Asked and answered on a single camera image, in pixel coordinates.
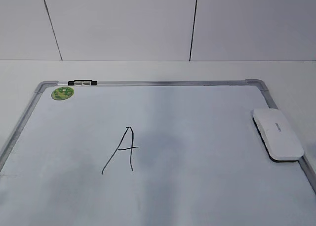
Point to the white whiteboard eraser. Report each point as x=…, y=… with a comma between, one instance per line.
x=281, y=142

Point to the green round sticker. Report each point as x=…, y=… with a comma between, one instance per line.
x=62, y=93

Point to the white whiteboard with metal frame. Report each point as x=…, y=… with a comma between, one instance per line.
x=150, y=154

